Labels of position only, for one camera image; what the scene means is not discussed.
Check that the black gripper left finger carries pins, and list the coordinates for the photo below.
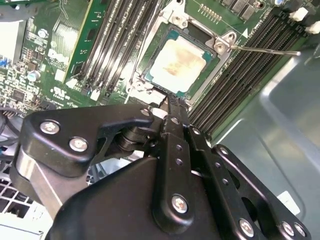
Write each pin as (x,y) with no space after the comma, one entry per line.
(75,122)

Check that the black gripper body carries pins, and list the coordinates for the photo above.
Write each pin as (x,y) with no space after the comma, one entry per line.
(112,200)

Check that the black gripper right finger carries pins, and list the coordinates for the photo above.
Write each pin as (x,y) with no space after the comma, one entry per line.
(221,173)

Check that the metal socket cover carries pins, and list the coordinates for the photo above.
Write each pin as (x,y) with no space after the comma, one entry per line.
(147,96)

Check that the silver CPU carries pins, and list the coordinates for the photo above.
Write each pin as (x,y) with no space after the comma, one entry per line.
(178,63)

